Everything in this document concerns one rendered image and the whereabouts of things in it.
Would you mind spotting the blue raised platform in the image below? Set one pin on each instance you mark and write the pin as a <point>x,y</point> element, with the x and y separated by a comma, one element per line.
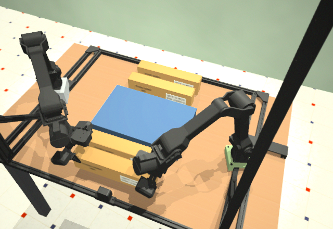
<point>140,117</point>

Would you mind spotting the tan cardboard box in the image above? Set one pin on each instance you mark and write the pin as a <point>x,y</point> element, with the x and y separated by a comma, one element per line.
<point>170,74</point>
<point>107,165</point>
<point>115,145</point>
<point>161,88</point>

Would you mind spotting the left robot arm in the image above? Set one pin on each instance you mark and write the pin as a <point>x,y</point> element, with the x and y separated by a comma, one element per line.
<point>50,104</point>

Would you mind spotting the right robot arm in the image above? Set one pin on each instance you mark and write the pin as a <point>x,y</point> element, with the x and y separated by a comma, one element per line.
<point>176,140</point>

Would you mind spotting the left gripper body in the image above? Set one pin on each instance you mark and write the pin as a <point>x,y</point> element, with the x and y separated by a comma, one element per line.
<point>63,157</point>

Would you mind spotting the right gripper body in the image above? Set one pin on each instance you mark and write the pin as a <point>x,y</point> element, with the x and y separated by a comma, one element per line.
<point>147,186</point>

